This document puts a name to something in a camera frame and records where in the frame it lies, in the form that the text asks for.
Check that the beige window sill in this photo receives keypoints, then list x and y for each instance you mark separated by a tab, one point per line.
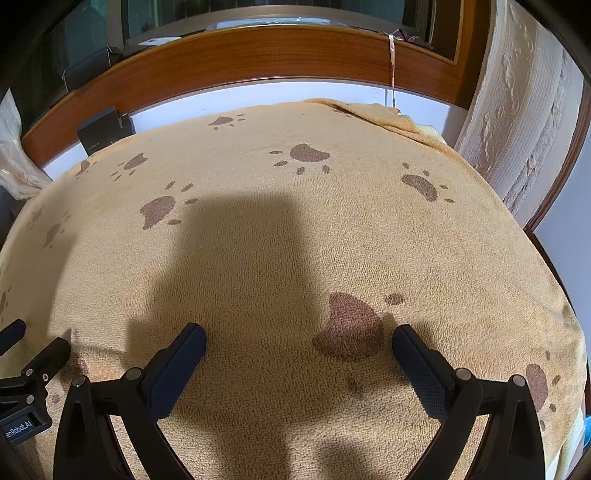
184	34

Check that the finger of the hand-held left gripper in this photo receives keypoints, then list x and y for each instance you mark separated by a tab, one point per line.
11	334
51	357

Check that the tan paw print blanket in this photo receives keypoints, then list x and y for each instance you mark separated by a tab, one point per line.
300	230

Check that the brown wooden board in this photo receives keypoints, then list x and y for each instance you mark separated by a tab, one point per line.
258	60

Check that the blue plastic object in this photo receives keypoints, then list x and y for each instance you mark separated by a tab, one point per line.
587	436

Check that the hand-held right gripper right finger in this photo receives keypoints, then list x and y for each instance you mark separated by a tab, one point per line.
420	369

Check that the glass window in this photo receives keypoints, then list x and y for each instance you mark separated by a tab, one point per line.
258	11

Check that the black device box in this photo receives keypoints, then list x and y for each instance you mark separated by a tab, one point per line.
102	129

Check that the small dark grey box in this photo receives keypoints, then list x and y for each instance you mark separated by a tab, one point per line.
113	55

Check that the white paper slip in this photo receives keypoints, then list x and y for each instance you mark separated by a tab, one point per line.
152	42

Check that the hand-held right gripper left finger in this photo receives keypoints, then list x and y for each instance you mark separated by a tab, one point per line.
178	369

